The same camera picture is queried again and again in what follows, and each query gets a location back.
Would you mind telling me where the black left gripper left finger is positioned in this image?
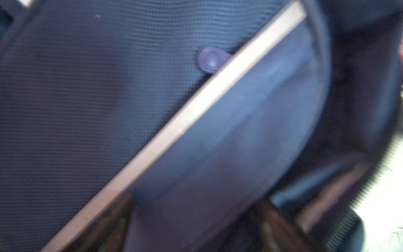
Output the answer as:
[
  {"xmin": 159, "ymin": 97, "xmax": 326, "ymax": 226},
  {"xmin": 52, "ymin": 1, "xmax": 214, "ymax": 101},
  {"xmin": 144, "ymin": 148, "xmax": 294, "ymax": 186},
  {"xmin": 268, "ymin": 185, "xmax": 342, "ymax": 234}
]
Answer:
[{"xmin": 64, "ymin": 193, "xmax": 133, "ymax": 252}]

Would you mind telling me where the navy blue backpack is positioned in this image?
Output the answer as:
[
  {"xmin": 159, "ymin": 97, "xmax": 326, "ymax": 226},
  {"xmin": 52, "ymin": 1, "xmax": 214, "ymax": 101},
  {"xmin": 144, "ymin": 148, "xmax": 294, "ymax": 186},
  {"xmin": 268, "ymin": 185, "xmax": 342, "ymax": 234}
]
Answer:
[{"xmin": 1, "ymin": 1, "xmax": 403, "ymax": 252}]

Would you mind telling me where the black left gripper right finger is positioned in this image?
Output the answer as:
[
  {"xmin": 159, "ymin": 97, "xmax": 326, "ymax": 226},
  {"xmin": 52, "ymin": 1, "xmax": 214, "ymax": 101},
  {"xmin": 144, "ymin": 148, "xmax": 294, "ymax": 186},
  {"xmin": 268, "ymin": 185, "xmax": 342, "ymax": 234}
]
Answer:
[{"xmin": 254, "ymin": 199, "xmax": 315, "ymax": 252}]

